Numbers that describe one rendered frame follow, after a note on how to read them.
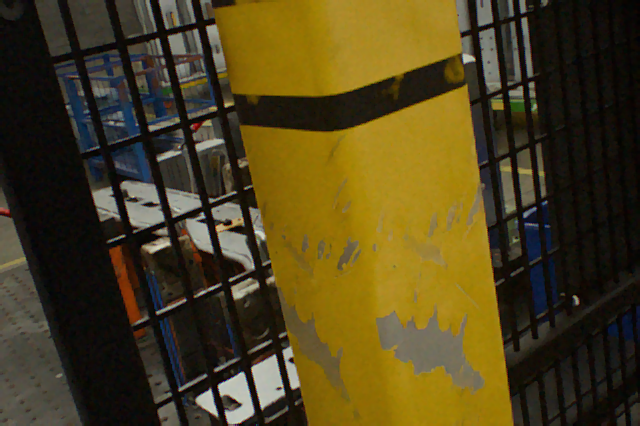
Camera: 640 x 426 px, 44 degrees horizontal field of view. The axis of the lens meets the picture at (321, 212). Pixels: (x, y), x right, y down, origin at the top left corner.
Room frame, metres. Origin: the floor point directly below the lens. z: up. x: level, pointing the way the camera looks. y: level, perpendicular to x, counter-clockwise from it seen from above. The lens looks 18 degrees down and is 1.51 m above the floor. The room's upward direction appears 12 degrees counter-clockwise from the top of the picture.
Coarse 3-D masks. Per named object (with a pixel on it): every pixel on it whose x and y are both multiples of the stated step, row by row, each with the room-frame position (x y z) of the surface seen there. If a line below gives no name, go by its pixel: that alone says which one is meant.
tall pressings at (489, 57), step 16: (464, 0) 6.25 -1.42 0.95; (480, 0) 6.38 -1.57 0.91; (464, 16) 6.24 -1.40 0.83; (480, 16) 6.09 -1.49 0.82; (480, 32) 6.10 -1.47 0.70; (512, 32) 5.86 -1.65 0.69; (464, 48) 6.24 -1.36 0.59; (512, 48) 6.15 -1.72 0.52; (528, 48) 5.75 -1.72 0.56; (496, 64) 5.99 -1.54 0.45; (512, 64) 6.16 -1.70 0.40; (528, 64) 5.76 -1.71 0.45; (496, 80) 5.99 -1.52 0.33
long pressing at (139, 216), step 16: (96, 192) 2.16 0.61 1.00; (112, 192) 2.12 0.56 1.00; (128, 192) 2.09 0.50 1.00; (144, 192) 2.05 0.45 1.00; (176, 192) 1.97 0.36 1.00; (96, 208) 2.00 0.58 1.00; (112, 208) 1.96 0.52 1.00; (128, 208) 1.92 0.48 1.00; (144, 208) 1.89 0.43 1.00; (160, 208) 1.87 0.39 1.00; (224, 208) 1.75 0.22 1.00; (144, 224) 1.76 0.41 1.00; (192, 224) 1.67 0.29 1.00; (240, 224) 1.60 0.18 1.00; (256, 224) 1.57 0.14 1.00; (208, 240) 1.54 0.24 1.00; (224, 240) 1.52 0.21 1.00; (240, 240) 1.50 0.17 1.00; (224, 256) 1.45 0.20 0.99; (240, 256) 1.42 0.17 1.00
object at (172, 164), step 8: (168, 152) 2.22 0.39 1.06; (176, 152) 2.20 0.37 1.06; (160, 160) 2.15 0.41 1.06; (168, 160) 2.16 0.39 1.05; (176, 160) 2.17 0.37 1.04; (160, 168) 2.14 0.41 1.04; (168, 168) 2.16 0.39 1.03; (176, 168) 2.17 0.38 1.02; (184, 168) 2.18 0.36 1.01; (152, 176) 2.18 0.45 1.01; (168, 176) 2.15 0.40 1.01; (176, 176) 2.17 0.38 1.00; (184, 176) 2.18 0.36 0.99; (168, 184) 2.15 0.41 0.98; (176, 184) 2.16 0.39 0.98; (184, 184) 2.18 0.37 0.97; (176, 200) 2.16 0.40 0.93
